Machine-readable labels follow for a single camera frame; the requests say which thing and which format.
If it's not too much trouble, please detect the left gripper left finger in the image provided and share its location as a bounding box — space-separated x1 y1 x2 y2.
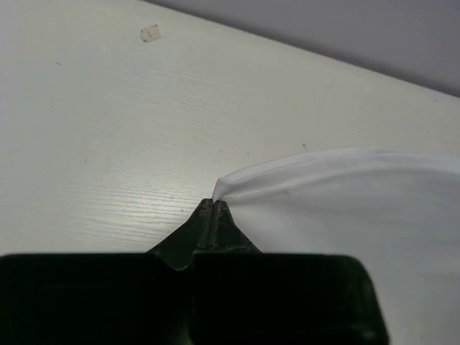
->
147 198 213 270

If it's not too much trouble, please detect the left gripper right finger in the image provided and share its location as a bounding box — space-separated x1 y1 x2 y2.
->
210 201 260 253

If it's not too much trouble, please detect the white t shirt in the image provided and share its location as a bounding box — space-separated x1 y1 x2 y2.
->
213 148 459 344

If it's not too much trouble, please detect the small tape piece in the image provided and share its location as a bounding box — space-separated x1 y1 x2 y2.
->
139 24 161 43

